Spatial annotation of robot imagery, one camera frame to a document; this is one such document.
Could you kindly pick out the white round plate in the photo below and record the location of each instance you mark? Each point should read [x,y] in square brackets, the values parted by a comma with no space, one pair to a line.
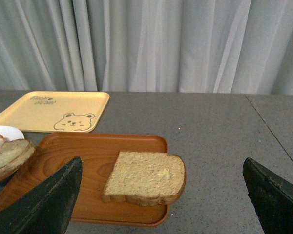
[10,133]

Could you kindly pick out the brown wooden tray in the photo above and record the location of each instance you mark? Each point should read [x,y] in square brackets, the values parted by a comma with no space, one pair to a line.
[98,153]

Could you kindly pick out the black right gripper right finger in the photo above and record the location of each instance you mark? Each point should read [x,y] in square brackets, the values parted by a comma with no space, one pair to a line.
[271,196]

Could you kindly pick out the bread slice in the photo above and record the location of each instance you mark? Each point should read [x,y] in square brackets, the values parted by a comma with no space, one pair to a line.
[145,179]
[13,154]

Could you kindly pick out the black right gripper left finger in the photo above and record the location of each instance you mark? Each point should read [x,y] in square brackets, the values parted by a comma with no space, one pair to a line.
[48,207]

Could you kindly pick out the yellow bear tray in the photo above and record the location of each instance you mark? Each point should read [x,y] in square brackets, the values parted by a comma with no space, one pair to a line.
[51,111]

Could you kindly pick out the grey curtain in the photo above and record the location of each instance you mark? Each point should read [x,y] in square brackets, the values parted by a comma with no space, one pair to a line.
[201,46]

